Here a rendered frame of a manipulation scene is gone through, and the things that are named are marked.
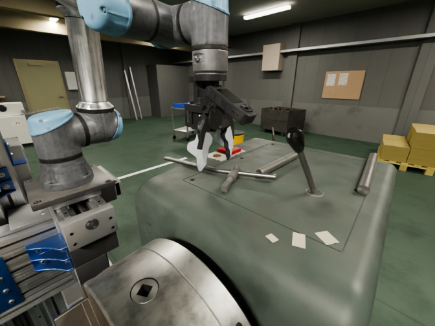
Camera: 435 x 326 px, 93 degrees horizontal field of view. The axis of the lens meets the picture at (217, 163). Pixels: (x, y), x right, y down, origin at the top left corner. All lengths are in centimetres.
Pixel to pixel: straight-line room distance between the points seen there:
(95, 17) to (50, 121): 41
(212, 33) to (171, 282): 42
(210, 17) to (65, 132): 54
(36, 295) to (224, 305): 76
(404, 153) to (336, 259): 463
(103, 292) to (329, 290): 27
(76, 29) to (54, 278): 79
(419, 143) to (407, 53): 253
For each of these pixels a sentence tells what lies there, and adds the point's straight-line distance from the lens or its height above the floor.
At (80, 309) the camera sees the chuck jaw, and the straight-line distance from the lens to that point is 39.
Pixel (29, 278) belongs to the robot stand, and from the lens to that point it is 94.
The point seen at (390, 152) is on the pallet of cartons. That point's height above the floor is 29.
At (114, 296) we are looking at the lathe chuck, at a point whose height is 124.
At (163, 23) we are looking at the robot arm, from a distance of 48.
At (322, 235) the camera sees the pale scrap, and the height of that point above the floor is 126.
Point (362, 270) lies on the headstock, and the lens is 35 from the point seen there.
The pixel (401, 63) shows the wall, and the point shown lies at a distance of 671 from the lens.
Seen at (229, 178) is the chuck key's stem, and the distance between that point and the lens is 47.
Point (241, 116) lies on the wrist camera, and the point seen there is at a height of 141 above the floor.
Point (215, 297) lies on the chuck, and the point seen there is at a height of 122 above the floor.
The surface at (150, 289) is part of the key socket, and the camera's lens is 32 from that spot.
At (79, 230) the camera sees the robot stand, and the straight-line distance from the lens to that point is 73.
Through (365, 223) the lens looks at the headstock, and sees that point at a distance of 44.
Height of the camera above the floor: 148
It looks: 21 degrees down
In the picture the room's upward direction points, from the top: straight up
